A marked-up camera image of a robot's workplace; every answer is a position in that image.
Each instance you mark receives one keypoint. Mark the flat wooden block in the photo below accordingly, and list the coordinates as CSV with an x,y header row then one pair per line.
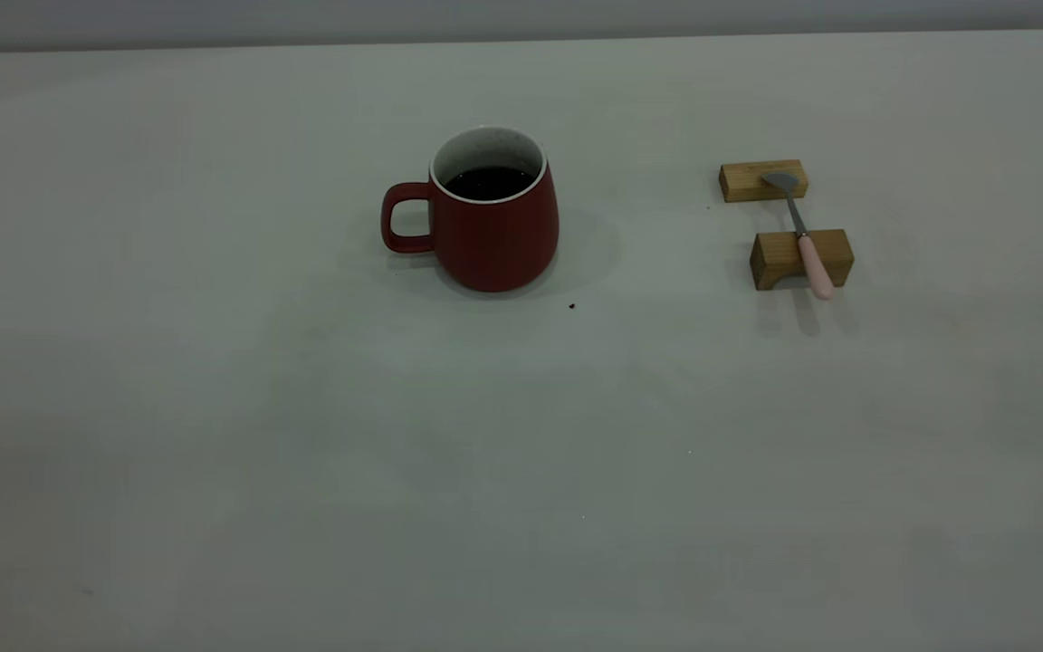
x,y
743,181

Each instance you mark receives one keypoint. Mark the arched wooden block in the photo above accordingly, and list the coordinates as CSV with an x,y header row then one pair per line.
x,y
779,249

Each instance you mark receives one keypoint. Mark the dark coffee liquid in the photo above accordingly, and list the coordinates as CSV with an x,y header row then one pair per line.
x,y
490,183

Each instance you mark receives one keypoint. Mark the red ceramic mug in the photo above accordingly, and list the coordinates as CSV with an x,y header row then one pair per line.
x,y
494,240

